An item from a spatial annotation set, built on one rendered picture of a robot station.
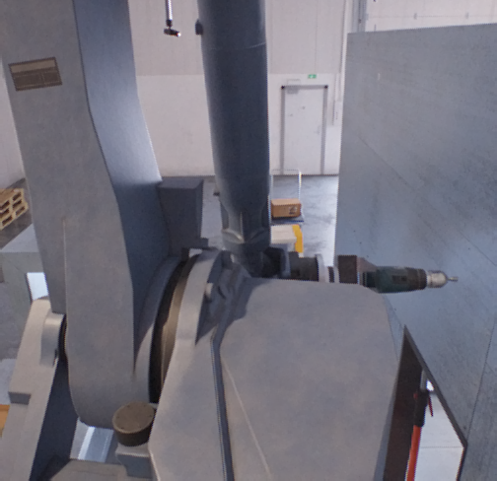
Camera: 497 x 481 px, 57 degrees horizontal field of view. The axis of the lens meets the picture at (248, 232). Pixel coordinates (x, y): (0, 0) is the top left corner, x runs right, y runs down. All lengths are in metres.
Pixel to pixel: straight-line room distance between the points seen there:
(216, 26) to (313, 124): 10.60
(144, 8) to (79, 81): 10.86
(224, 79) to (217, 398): 0.56
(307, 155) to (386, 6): 3.68
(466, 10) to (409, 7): 1.26
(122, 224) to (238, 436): 0.32
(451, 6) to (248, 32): 11.16
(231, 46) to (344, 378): 0.58
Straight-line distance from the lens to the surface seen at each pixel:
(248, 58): 0.88
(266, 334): 0.71
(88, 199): 0.69
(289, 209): 8.28
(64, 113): 0.67
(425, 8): 11.77
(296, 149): 11.51
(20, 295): 4.46
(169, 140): 11.62
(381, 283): 1.13
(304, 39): 11.27
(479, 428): 1.44
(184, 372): 0.66
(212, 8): 0.87
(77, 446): 3.59
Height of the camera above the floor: 3.17
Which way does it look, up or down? 23 degrees down
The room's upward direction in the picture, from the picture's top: 1 degrees counter-clockwise
